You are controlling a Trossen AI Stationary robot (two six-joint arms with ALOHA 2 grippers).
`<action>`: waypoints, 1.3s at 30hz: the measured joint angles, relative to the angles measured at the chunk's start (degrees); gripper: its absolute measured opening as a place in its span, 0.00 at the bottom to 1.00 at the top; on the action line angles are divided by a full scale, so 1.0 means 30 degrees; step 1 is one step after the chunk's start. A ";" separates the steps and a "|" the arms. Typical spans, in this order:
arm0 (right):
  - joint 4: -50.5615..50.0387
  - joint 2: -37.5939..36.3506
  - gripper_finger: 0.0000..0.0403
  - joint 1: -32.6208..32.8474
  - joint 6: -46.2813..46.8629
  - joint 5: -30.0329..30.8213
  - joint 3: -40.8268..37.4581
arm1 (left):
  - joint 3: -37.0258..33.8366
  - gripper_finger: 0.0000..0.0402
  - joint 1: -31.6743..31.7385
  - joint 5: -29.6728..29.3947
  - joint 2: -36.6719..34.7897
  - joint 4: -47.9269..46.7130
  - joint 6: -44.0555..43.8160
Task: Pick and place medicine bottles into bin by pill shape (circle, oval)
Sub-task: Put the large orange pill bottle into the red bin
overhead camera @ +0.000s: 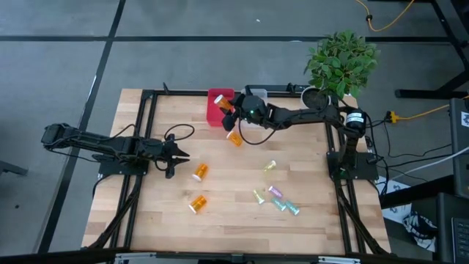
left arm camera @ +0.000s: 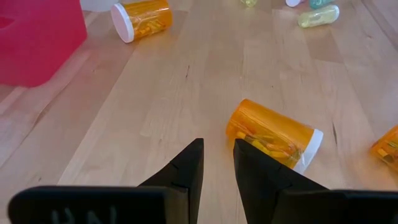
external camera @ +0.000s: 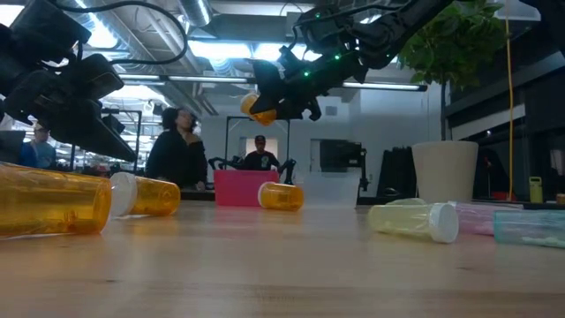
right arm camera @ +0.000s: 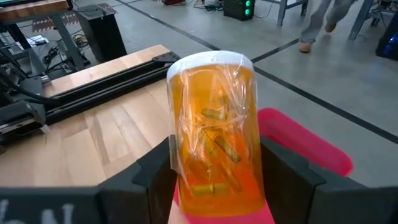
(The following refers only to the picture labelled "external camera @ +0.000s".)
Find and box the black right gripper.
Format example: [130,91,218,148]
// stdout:
[249,4,368,122]

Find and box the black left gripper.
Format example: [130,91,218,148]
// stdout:
[3,52,139,163]

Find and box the orange medicine bottle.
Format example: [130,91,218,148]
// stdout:
[109,171,182,218]
[239,92,278,127]
[257,181,305,212]
[0,162,113,240]

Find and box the red plastic bin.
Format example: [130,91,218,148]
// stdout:
[214,169,281,208]

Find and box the clear plastic bin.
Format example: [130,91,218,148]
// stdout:
[299,171,361,209]

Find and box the yellow medicine bottle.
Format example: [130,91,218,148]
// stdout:
[366,202,460,245]

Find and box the pink medicine bottle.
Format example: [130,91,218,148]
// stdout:
[448,201,523,237]

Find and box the teal medicine bottle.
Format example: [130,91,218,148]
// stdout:
[493,209,565,249]

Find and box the person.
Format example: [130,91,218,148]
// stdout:
[145,106,209,192]
[19,125,58,170]
[243,134,281,172]

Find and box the black monitor on stand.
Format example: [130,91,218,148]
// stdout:
[319,139,370,193]

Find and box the long ceiling light tube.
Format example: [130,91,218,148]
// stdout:
[117,73,258,86]
[341,80,429,93]

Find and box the green leafy plant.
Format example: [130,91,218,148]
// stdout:
[396,0,509,143]

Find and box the white plant pot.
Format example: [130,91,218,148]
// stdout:
[411,140,479,205]

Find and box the yellow green flask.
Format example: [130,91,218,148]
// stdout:
[528,176,544,205]

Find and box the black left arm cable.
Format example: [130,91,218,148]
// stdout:
[56,0,190,67]

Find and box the yellow extension cable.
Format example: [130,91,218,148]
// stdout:
[504,0,516,202]

